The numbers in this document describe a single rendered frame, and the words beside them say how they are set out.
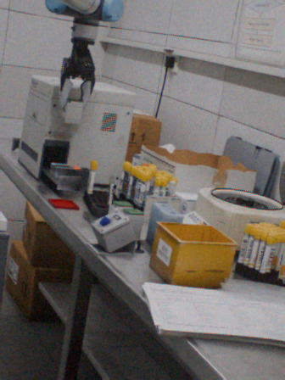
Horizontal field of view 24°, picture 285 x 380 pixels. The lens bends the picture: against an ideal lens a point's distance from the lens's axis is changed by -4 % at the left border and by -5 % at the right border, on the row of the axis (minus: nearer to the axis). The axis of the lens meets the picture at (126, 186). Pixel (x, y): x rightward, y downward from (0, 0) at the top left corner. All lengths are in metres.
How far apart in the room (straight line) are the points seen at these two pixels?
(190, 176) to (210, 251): 0.60
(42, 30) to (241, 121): 1.42
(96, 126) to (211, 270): 0.86
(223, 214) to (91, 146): 0.63
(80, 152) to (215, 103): 0.57
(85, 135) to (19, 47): 1.33
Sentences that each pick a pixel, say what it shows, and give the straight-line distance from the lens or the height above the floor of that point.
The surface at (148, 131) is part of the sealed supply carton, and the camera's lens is 2.61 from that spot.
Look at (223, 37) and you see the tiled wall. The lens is 2.48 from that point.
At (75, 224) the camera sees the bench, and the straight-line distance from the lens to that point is 1.72.
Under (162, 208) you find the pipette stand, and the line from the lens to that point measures 1.60.
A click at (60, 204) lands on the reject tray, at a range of 1.87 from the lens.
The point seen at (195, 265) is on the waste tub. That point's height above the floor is 0.92.
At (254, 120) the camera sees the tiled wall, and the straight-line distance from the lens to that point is 2.24.
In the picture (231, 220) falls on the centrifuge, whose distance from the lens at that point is 1.66.
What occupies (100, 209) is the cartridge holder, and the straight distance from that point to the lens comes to 1.76.
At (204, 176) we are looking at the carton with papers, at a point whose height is 0.99.
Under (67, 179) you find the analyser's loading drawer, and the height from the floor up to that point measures 0.93.
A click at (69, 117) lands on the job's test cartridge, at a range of 1.99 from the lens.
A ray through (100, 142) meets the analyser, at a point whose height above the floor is 1.01.
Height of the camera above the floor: 1.34
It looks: 12 degrees down
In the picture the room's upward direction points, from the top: 10 degrees clockwise
